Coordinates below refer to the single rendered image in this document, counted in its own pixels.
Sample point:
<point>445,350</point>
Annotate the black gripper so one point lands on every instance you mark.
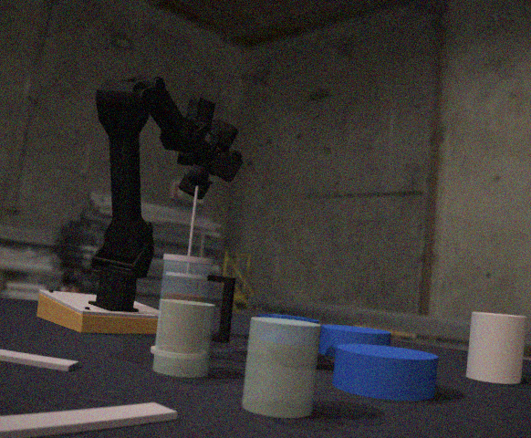
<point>222,135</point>

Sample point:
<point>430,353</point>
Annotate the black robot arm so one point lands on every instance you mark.
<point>123,108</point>

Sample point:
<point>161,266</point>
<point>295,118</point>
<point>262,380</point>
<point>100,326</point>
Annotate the blue short cylinder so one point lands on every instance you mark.
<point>288,317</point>
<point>332,336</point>
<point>387,373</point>

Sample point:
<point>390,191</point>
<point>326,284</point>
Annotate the pale pink flat bar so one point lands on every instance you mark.
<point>52,423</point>
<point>40,361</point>

